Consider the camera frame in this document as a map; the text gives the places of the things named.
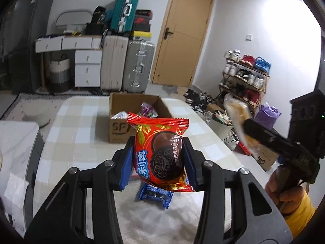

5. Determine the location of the crumpled white purple packet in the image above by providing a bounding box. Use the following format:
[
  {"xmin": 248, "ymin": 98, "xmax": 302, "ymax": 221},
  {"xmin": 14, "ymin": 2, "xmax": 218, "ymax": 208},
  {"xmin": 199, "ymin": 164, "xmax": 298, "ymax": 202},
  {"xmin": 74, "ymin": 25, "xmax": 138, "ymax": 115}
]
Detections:
[{"xmin": 111, "ymin": 111, "xmax": 129, "ymax": 120}]

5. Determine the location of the yellow black box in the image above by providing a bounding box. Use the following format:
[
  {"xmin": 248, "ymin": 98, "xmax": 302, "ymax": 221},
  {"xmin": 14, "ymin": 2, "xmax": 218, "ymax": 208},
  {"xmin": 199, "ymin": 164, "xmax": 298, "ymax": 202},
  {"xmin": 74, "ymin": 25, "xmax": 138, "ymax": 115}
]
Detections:
[{"xmin": 132, "ymin": 31, "xmax": 153, "ymax": 41}]

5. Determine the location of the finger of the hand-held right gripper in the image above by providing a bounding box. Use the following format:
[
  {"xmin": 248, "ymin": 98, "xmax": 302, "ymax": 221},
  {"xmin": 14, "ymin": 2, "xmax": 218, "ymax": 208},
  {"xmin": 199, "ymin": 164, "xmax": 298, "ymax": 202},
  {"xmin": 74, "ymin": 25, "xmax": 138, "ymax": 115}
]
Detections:
[{"xmin": 243, "ymin": 119, "xmax": 303, "ymax": 158}]

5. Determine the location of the white trash bin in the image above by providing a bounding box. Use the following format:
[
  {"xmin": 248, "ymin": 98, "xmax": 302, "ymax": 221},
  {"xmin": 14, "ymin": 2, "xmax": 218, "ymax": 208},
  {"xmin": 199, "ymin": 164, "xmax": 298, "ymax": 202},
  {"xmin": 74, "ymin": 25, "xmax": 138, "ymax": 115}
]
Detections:
[{"xmin": 208, "ymin": 110, "xmax": 233, "ymax": 138}]

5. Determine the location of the wooden shoe rack with shoes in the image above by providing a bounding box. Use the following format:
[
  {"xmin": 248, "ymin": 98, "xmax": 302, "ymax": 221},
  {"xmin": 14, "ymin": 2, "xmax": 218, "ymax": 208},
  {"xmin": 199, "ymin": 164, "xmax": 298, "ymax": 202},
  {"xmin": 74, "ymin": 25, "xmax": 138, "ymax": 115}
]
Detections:
[{"xmin": 219, "ymin": 49, "xmax": 271, "ymax": 108}]

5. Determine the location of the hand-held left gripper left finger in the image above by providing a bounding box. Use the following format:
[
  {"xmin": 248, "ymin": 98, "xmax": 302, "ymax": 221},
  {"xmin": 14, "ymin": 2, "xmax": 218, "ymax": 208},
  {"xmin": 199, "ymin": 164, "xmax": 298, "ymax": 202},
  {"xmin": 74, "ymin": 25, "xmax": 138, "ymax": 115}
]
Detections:
[{"xmin": 24, "ymin": 136, "xmax": 135, "ymax": 244}]

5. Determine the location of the oval mirror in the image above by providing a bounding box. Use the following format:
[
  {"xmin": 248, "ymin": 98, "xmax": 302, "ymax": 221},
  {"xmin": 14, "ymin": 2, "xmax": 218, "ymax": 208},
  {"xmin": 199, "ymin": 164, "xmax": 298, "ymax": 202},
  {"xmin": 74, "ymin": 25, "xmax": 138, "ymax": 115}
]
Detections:
[{"xmin": 54, "ymin": 9, "xmax": 92, "ymax": 35}]

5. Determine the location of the person's right hand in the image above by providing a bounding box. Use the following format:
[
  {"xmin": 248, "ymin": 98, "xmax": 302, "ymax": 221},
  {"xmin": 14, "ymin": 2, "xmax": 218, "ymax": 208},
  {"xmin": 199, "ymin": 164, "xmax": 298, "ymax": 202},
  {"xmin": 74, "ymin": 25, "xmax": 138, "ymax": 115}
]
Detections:
[{"xmin": 264, "ymin": 166, "xmax": 309, "ymax": 217}]

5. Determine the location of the plain black shoe box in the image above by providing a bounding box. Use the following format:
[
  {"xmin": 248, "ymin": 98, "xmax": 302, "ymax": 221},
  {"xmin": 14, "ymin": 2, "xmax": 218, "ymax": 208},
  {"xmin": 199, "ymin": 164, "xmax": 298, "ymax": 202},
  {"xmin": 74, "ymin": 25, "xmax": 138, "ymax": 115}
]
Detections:
[{"xmin": 132, "ymin": 23, "xmax": 152, "ymax": 33}]

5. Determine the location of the grey door mat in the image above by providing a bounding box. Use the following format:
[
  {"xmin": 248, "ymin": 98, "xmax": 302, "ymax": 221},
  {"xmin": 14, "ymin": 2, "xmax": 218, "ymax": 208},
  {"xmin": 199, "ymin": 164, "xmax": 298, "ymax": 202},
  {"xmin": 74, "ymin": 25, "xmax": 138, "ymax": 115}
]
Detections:
[{"xmin": 162, "ymin": 85, "xmax": 180, "ymax": 95}]

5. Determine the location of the purple bag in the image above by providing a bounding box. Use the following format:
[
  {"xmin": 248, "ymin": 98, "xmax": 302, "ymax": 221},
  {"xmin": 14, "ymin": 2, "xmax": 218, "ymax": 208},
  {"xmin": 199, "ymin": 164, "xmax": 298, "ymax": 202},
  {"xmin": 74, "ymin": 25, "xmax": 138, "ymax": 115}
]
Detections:
[{"xmin": 253, "ymin": 103, "xmax": 282, "ymax": 131}]

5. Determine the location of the wooden door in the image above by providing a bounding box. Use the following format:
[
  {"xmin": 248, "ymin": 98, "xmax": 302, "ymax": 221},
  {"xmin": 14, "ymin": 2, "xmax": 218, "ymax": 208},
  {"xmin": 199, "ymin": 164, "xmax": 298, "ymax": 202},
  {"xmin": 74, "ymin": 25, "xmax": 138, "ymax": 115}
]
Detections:
[{"xmin": 151, "ymin": 0, "xmax": 216, "ymax": 87}]

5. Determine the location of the black storage bag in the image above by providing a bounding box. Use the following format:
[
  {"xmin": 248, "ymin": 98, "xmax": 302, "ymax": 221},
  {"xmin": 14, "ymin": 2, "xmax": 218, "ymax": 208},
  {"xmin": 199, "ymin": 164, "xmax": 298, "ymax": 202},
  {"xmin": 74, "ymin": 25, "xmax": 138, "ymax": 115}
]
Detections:
[{"xmin": 85, "ymin": 22, "xmax": 105, "ymax": 35}]

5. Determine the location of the brown cardboard box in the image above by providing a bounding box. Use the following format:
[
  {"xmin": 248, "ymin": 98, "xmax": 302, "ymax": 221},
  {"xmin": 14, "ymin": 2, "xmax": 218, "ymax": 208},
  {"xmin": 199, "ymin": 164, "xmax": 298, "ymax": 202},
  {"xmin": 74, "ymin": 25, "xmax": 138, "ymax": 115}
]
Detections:
[{"xmin": 108, "ymin": 92, "xmax": 179, "ymax": 143}]

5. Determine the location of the white paper sheet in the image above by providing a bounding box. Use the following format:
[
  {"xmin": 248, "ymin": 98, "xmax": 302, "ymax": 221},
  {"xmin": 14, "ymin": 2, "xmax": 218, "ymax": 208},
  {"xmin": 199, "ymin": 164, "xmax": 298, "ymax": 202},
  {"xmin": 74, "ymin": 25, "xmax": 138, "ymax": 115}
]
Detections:
[{"xmin": 3, "ymin": 172, "xmax": 30, "ymax": 214}]

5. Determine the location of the black printed bag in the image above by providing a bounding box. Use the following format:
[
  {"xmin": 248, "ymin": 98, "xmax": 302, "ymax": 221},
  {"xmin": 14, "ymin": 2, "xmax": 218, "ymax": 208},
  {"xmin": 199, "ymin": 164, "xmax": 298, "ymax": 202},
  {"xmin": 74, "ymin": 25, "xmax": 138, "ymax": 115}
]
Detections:
[{"xmin": 91, "ymin": 5, "xmax": 107, "ymax": 23}]

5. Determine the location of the silver suitcase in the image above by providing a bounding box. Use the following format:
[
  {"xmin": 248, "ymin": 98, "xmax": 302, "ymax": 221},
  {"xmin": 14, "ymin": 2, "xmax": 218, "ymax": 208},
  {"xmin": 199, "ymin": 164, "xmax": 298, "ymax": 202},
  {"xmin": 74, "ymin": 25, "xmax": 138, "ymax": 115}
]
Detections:
[{"xmin": 122, "ymin": 40, "xmax": 155, "ymax": 94}]

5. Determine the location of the grey refrigerator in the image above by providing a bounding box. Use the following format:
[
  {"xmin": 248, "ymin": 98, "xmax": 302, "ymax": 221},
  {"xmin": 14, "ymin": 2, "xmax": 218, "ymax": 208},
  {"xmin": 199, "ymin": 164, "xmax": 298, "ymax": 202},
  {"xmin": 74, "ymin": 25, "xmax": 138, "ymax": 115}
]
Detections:
[{"xmin": 7, "ymin": 0, "xmax": 55, "ymax": 92}]

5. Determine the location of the patterned rug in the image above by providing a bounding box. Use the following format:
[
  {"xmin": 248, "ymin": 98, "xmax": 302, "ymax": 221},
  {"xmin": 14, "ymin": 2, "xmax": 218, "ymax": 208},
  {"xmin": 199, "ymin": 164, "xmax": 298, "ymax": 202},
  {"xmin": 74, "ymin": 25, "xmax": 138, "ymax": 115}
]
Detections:
[{"xmin": 0, "ymin": 93, "xmax": 69, "ymax": 120}]

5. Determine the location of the marble side table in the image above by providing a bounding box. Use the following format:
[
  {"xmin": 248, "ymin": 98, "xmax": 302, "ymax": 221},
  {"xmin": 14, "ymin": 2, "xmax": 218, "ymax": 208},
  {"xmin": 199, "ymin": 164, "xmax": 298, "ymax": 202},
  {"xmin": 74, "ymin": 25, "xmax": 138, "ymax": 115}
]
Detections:
[{"xmin": 0, "ymin": 120, "xmax": 45, "ymax": 235}]

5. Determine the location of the blue cookie packet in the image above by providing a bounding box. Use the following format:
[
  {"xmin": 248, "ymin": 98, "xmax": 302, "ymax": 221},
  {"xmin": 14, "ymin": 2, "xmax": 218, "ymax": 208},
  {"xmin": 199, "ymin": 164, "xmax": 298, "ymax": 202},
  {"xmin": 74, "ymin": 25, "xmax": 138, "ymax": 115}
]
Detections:
[{"xmin": 138, "ymin": 182, "xmax": 174, "ymax": 209}]

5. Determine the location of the woven laundry basket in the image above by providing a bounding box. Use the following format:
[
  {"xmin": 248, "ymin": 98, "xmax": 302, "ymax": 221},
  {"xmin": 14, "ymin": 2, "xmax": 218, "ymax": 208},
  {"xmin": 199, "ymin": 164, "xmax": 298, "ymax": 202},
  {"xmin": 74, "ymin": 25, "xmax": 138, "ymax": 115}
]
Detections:
[{"xmin": 48, "ymin": 54, "xmax": 71, "ymax": 93}]

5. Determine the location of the teal suitcase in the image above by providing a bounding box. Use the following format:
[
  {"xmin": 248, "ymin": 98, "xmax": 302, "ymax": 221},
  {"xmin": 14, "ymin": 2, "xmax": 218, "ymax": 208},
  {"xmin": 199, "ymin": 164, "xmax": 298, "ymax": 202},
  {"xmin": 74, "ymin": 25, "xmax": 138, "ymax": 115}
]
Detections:
[{"xmin": 110, "ymin": 0, "xmax": 141, "ymax": 35}]

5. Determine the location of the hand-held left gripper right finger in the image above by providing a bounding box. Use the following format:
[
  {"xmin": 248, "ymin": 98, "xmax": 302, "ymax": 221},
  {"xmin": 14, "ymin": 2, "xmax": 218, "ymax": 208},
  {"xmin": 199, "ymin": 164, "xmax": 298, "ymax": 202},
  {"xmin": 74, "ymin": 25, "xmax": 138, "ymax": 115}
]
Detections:
[{"xmin": 181, "ymin": 137, "xmax": 293, "ymax": 244}]

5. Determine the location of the beige suitcase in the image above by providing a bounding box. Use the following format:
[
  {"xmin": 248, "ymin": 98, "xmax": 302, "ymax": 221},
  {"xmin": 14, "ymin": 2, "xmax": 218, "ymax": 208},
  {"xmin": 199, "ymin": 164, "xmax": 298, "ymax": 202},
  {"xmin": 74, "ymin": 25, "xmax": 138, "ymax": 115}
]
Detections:
[{"xmin": 100, "ymin": 34, "xmax": 129, "ymax": 92}]

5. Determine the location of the pile of loose shoes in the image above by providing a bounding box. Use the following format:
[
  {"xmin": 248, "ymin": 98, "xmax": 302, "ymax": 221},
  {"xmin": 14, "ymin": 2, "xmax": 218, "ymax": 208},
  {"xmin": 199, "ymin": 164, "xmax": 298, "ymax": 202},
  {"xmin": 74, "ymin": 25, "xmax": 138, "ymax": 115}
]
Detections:
[{"xmin": 184, "ymin": 88, "xmax": 217, "ymax": 111}]

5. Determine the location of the red cookie packet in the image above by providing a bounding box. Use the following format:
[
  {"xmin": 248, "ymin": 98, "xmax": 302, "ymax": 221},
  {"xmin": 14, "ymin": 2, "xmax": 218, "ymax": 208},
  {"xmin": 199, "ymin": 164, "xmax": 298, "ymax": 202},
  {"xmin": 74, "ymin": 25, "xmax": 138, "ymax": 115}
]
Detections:
[{"xmin": 126, "ymin": 111, "xmax": 195, "ymax": 193}]

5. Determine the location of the person's right forearm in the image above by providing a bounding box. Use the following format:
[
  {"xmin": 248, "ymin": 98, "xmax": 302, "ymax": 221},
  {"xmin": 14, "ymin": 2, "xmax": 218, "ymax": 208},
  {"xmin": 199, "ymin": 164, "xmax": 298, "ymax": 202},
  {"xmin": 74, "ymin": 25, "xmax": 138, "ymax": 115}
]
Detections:
[{"xmin": 283, "ymin": 190, "xmax": 317, "ymax": 226}]

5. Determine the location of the dark purple snack packet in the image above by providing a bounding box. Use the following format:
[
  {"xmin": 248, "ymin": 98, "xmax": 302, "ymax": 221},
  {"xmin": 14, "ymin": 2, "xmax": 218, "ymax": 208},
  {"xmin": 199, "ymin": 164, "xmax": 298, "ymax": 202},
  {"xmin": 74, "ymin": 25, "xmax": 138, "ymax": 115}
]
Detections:
[{"xmin": 141, "ymin": 102, "xmax": 157, "ymax": 118}]

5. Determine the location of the white drawer desk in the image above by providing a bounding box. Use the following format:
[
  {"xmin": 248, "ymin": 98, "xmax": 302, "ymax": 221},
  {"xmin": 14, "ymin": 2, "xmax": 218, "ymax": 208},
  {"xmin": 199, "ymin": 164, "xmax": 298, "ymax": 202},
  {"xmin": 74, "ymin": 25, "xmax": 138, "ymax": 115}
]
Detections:
[{"xmin": 35, "ymin": 35, "xmax": 103, "ymax": 88}]

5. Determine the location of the red plastic bag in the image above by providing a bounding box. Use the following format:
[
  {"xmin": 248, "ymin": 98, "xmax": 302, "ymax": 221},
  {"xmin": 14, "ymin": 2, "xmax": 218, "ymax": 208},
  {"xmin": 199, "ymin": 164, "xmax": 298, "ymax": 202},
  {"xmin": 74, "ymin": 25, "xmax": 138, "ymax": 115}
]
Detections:
[{"xmin": 237, "ymin": 142, "xmax": 252, "ymax": 156}]

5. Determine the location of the clear-wrapped pastry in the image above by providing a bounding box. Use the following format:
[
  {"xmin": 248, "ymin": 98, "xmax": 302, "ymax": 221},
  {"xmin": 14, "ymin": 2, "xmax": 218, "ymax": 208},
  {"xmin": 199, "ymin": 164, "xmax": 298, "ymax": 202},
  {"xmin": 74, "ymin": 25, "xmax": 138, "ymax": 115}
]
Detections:
[{"xmin": 223, "ymin": 93, "xmax": 262, "ymax": 156}]

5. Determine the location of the printed cardboard carton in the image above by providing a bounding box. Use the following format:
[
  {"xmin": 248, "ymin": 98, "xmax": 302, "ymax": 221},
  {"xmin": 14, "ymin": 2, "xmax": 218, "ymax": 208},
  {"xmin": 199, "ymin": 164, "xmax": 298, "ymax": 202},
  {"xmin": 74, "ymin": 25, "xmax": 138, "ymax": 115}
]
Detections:
[{"xmin": 249, "ymin": 142, "xmax": 280, "ymax": 172}]

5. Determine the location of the grey round pouf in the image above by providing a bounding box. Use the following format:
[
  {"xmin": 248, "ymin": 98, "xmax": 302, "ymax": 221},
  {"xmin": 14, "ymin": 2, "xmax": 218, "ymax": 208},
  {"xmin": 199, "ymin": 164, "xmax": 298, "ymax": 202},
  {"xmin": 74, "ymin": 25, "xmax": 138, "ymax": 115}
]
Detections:
[{"xmin": 24, "ymin": 103, "xmax": 53, "ymax": 128}]

